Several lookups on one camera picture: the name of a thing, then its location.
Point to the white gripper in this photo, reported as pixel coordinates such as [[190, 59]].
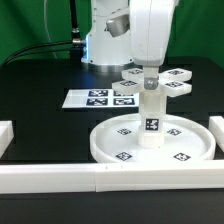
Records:
[[150, 27]]

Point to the white cross-shaped table base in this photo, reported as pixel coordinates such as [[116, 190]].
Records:
[[172, 82]]

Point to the white round table top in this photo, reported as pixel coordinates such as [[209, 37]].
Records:
[[116, 140]]

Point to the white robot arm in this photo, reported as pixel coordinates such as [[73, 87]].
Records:
[[126, 32]]

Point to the white marker sheet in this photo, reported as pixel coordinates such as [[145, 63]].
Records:
[[99, 98]]

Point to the white right fence block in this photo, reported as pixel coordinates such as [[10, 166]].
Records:
[[216, 127]]

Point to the white fence block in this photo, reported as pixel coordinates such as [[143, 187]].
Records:
[[216, 127], [6, 135]]

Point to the white left fence block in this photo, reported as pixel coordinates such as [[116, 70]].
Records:
[[6, 135]]

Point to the white front fence bar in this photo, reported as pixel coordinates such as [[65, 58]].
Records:
[[101, 177]]

